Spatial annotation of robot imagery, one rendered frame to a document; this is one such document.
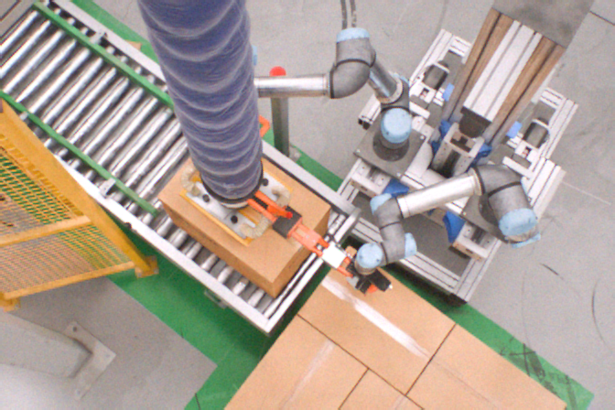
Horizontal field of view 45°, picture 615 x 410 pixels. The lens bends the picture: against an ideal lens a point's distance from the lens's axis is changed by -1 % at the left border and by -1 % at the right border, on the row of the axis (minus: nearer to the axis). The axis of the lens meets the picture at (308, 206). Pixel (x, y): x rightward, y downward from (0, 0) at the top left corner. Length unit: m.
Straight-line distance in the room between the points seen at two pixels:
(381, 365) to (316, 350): 0.29
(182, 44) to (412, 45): 2.97
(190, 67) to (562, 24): 1.10
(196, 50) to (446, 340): 2.16
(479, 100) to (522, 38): 0.23
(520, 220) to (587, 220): 1.93
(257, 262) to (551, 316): 1.77
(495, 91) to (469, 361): 1.62
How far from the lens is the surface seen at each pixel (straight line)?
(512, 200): 2.45
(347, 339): 3.39
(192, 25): 1.55
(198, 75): 1.75
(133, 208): 3.58
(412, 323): 3.43
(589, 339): 4.22
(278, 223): 2.75
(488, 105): 2.12
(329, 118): 4.24
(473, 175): 2.47
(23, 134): 2.26
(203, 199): 2.89
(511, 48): 2.21
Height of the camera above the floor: 3.91
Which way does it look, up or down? 74 degrees down
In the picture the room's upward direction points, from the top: 3 degrees clockwise
